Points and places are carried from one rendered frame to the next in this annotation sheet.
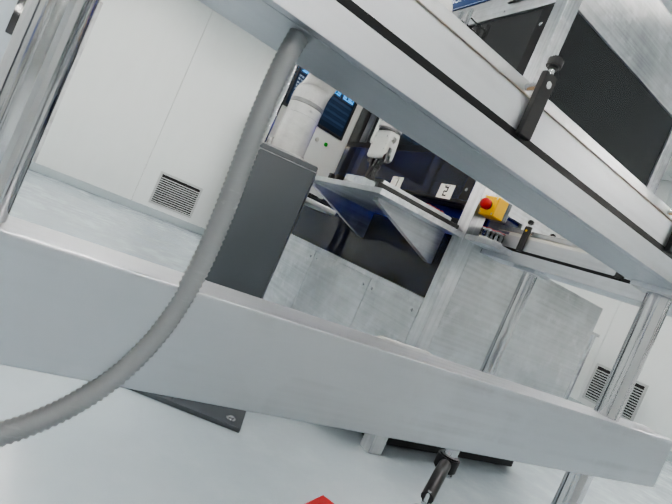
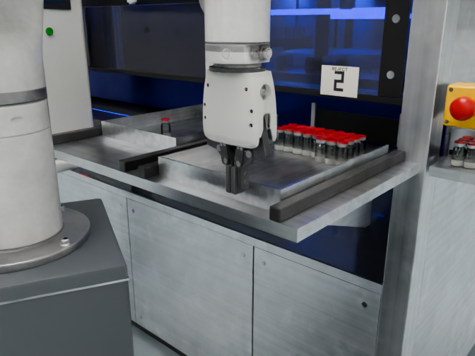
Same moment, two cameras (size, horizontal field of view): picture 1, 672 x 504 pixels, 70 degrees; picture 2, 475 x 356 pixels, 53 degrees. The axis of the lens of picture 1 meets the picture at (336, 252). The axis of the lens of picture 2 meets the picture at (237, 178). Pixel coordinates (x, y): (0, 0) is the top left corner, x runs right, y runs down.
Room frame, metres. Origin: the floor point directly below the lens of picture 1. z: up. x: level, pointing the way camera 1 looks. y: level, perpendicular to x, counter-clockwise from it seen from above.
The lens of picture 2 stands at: (1.05, 0.19, 1.13)
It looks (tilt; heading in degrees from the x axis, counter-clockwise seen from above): 18 degrees down; 343
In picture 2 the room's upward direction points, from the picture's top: straight up
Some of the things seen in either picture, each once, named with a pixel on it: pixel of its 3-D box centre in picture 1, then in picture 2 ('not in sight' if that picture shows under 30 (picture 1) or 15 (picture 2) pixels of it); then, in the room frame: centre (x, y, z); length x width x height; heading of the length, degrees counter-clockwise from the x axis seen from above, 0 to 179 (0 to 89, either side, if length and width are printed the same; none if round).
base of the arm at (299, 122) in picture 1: (295, 132); (6, 172); (1.69, 0.30, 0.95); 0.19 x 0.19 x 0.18
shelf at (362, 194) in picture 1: (377, 204); (225, 153); (1.99, -0.08, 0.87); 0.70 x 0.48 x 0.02; 31
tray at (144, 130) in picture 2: not in sight; (193, 124); (2.17, -0.05, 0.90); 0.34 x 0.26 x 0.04; 121
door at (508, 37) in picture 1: (482, 82); not in sight; (2.01, -0.27, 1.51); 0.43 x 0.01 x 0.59; 31
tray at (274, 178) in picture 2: (396, 199); (278, 159); (1.82, -0.13, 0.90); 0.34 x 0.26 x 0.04; 121
